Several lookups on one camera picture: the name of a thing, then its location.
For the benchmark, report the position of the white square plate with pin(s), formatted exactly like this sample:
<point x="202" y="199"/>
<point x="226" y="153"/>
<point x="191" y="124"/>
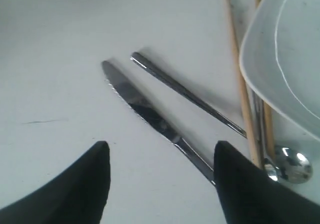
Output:
<point x="279" y="59"/>

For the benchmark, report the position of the steel fork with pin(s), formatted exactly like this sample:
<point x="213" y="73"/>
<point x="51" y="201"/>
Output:
<point x="267" y="163"/>

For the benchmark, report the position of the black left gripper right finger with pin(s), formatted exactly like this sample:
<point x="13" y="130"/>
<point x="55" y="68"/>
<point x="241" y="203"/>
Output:
<point x="248" y="196"/>

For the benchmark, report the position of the steel long spoon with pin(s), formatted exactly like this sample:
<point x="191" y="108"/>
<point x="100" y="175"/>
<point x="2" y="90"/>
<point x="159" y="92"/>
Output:
<point x="291" y="165"/>

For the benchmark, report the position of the steel table knife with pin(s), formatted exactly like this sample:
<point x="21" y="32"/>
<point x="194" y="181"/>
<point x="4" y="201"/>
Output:
<point x="144" y="109"/>

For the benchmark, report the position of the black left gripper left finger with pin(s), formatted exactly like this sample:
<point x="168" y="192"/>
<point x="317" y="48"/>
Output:
<point x="78" y="195"/>

